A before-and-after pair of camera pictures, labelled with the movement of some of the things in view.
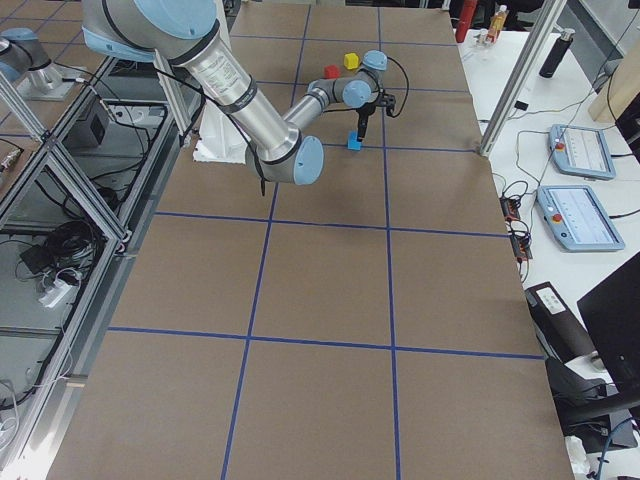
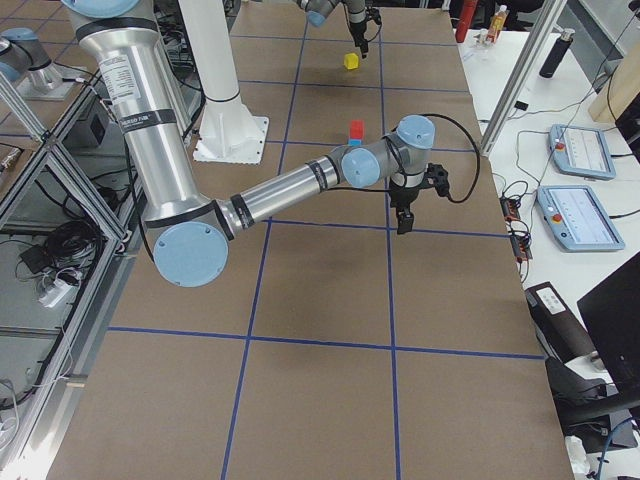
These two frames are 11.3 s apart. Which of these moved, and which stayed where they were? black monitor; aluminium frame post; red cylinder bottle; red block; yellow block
Moved: red block
Stayed: aluminium frame post; black monitor; red cylinder bottle; yellow block
